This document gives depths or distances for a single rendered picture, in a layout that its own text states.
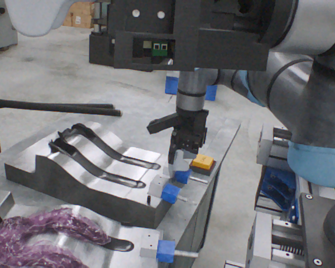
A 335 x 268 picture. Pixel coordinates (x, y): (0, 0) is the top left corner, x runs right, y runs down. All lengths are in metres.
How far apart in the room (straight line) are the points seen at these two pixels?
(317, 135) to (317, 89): 0.04
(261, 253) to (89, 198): 0.51
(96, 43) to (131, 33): 4.80
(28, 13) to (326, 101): 0.23
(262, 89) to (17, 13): 0.28
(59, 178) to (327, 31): 0.86
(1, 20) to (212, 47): 1.35
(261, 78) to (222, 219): 1.94
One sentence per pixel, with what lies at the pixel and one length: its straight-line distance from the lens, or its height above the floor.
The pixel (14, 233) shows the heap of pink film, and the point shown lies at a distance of 0.85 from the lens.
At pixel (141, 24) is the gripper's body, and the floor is 1.42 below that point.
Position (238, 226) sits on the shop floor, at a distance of 2.29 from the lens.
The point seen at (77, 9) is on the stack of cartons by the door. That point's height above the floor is 0.35.
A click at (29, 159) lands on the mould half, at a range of 1.15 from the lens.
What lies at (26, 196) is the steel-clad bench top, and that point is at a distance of 1.09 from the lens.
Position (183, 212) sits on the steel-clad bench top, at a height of 0.80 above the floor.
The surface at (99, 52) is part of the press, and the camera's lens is 5.03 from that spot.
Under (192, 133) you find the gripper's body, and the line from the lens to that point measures 0.93.
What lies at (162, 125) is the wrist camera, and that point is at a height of 1.04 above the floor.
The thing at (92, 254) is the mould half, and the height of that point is 0.87.
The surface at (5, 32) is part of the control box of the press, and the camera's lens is 1.58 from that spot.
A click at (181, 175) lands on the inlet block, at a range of 1.01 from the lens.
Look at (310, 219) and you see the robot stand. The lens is 0.73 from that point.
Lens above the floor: 1.46
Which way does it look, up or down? 27 degrees down
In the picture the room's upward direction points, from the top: 6 degrees clockwise
